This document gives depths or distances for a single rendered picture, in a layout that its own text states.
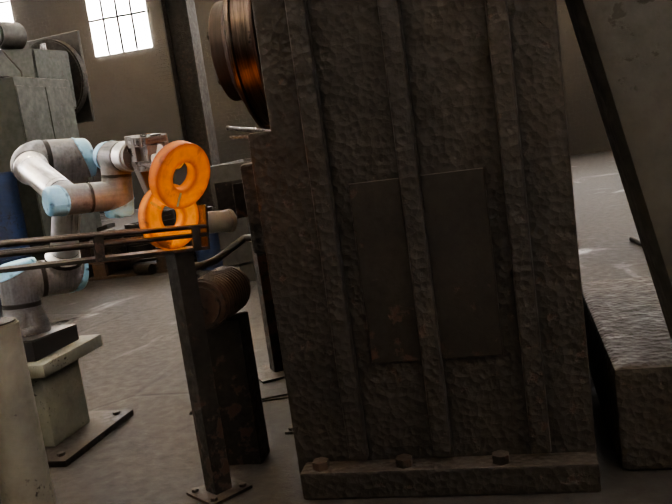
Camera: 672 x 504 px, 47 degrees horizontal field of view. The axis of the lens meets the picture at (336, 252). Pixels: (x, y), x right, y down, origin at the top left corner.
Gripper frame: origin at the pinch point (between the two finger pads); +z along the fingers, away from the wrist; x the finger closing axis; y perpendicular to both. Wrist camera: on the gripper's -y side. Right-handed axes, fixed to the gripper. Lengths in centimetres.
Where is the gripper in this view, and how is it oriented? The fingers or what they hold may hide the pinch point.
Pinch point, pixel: (178, 166)
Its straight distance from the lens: 180.7
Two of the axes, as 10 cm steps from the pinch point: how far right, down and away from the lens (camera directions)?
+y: -1.1, -9.7, -2.4
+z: 6.8, 1.0, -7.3
